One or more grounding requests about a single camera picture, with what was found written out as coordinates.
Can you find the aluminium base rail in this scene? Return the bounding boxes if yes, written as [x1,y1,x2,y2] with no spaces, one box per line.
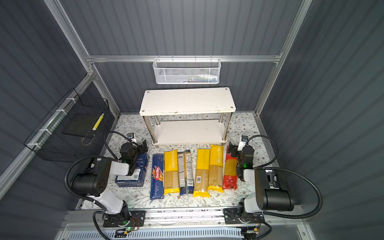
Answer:
[61,205,305,232]

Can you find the yellow marker pen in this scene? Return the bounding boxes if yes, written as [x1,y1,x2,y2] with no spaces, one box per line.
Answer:
[92,113,105,131]

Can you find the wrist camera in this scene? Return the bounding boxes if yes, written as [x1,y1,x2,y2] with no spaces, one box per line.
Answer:
[127,133,137,144]
[238,135,249,152]

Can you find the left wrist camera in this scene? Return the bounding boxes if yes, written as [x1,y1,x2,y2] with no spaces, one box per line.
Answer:
[127,133,137,144]

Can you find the red spaghetti bag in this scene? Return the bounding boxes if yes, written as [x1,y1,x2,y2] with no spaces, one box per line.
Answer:
[223,148,238,190]

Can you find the dark blue pasta box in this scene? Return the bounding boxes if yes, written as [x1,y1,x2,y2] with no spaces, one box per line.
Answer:
[115,153,149,188]

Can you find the white two-tier shelf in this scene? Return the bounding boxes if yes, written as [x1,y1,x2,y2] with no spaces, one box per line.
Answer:
[140,87,236,146]

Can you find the yellow spaghetti bag label up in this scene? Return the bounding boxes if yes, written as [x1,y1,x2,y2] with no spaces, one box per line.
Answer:
[193,149,210,198]

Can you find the white wire mesh basket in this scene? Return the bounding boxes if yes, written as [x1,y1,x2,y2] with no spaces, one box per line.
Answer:
[153,60,222,85]

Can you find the blue Barilla spaghetti box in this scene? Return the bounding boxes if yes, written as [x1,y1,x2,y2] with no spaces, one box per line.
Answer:
[150,154,164,200]

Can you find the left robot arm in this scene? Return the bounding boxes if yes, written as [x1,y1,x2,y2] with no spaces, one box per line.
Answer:
[64,132,149,228]

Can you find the clear blue spaghetti bag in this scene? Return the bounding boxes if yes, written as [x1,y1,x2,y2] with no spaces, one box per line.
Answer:
[178,150,194,196]

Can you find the yellow Pastatime spaghetti bag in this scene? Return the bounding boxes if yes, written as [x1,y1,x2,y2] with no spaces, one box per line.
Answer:
[164,150,180,195]

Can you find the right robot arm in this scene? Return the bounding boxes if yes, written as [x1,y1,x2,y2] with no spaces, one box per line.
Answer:
[229,135,324,219]

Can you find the black wire basket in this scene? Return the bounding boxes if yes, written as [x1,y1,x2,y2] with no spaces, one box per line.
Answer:
[24,84,115,163]

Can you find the pens in white basket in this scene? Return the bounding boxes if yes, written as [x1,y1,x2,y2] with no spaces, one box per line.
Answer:
[176,74,219,84]

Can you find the floral table mat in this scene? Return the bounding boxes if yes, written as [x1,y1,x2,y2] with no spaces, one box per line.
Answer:
[81,112,281,210]

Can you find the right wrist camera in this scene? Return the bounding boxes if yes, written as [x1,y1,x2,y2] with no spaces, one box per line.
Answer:
[238,135,249,152]

